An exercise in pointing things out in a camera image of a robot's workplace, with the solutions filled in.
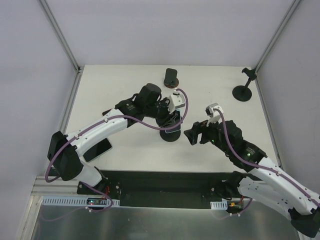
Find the light blue case phone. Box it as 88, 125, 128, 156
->
162, 109, 182, 134

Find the black round base phone stand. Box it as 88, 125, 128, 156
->
159, 112, 183, 143

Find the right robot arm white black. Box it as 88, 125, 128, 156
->
184, 120, 320, 238

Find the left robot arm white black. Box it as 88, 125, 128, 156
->
45, 83, 189, 195

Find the black stand with brown base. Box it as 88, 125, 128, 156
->
163, 68, 179, 89

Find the black tall corner phone stand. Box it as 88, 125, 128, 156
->
232, 67, 257, 102

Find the green case phone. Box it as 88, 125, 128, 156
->
83, 138, 112, 163

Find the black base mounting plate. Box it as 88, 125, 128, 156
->
76, 169, 253, 210

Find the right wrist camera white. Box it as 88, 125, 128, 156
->
205, 103, 224, 127

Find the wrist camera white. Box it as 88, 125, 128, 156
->
205, 103, 224, 127
167, 89, 186, 114

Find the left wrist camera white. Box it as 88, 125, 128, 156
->
167, 89, 186, 114

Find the right white cable duct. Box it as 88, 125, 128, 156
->
210, 200, 228, 211

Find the white cable duct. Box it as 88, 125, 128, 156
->
42, 196, 120, 208
210, 200, 228, 211

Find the left white cable duct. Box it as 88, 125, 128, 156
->
42, 196, 120, 208

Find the right aluminium frame post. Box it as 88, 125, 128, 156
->
253, 0, 304, 73

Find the aluminium frame post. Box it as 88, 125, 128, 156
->
253, 0, 304, 73
37, 0, 81, 73

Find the left aluminium frame post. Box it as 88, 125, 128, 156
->
37, 0, 81, 73

